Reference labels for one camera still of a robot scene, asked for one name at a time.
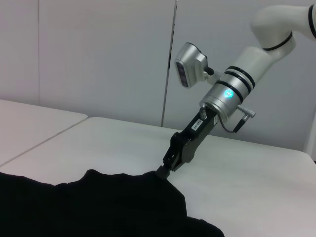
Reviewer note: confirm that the black shirt with FREE print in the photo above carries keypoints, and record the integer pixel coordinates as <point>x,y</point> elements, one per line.
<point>98,207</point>

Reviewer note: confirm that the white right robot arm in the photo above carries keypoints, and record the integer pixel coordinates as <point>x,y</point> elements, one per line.
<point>259,61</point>

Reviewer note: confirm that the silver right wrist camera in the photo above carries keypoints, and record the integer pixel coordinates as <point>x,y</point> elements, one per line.
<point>188,65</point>

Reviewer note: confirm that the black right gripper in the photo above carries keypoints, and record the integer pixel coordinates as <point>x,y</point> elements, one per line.
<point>195,138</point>

